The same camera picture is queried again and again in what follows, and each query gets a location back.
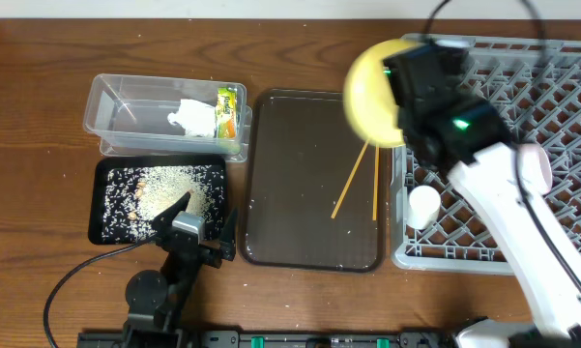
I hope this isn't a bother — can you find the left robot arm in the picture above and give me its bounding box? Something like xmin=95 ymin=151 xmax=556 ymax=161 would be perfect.
xmin=114 ymin=193 xmax=238 ymax=347

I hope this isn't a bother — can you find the white tissue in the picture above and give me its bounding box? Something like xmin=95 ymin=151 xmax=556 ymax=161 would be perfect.
xmin=167 ymin=99 xmax=217 ymax=138

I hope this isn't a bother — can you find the left wooden chopstick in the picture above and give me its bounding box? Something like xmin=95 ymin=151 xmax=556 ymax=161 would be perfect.
xmin=331 ymin=141 xmax=368 ymax=219

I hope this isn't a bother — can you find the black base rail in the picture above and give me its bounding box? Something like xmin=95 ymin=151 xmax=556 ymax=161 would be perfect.
xmin=76 ymin=328 xmax=457 ymax=348

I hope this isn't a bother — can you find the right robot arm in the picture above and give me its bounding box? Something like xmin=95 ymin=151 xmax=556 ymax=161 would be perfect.
xmin=382 ymin=40 xmax=581 ymax=347

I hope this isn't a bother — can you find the wooden chopstick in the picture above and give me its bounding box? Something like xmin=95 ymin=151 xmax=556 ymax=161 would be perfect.
xmin=331 ymin=141 xmax=368 ymax=219
xmin=372 ymin=146 xmax=380 ymax=221

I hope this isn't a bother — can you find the spilled rice pile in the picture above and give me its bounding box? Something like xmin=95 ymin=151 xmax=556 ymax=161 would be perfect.
xmin=96 ymin=164 xmax=226 ymax=245

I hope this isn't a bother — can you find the clear plastic bin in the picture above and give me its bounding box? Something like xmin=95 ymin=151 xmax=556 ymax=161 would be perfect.
xmin=83 ymin=73 xmax=252 ymax=162

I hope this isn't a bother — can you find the white bowl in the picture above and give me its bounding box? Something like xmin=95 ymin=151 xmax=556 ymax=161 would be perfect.
xmin=518 ymin=144 xmax=553 ymax=195

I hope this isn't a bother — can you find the yellow plate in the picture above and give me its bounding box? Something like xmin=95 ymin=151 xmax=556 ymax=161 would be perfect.
xmin=342 ymin=39 xmax=420 ymax=148

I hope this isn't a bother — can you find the grey dishwasher rack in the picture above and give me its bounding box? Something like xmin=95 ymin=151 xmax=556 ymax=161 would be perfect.
xmin=391 ymin=35 xmax=581 ymax=276

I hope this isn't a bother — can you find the brown serving tray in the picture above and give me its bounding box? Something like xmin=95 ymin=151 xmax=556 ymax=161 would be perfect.
xmin=239 ymin=89 xmax=386 ymax=274

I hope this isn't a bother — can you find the white cup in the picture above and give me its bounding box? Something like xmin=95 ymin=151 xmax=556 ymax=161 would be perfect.
xmin=406 ymin=186 xmax=441 ymax=230

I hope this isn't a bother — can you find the right wooden chopstick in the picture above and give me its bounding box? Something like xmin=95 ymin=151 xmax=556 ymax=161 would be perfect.
xmin=372 ymin=146 xmax=380 ymax=221

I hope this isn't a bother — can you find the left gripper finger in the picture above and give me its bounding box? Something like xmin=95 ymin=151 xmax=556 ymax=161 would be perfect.
xmin=218 ymin=209 xmax=238 ymax=261
xmin=151 ymin=191 xmax=191 ymax=235

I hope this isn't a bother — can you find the black waste tray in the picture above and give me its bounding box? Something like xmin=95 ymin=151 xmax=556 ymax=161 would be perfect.
xmin=88 ymin=155 xmax=227 ymax=245

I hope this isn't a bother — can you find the green snack wrapper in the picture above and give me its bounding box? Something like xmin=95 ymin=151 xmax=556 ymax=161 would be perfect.
xmin=215 ymin=87 xmax=238 ymax=139

